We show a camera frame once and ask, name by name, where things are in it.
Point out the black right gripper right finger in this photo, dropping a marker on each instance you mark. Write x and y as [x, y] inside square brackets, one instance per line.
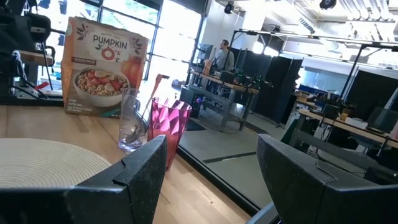
[311, 193]

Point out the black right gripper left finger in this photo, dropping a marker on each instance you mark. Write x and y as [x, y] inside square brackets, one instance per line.
[124, 193]

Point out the pink plastic tumbler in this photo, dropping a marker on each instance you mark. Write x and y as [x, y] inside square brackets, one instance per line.
[169, 127]

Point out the pumpkin cereal box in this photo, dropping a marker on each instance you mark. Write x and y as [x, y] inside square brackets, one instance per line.
[102, 62]

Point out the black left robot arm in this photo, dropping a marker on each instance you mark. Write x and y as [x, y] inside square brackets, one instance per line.
[18, 31]

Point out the clear drinking glass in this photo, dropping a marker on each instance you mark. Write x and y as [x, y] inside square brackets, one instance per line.
[130, 124]

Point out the wooden top workbench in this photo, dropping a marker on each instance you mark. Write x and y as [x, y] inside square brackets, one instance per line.
[348, 127]
[230, 90]

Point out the large white round plate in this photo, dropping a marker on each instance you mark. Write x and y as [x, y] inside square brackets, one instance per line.
[46, 161]

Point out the black partition screen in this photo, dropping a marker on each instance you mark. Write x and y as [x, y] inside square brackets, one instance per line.
[276, 87]

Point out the person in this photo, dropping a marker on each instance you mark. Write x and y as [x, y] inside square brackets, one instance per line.
[224, 57]

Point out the black overhead gantry frame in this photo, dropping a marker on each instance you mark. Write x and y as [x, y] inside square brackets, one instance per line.
[311, 35]

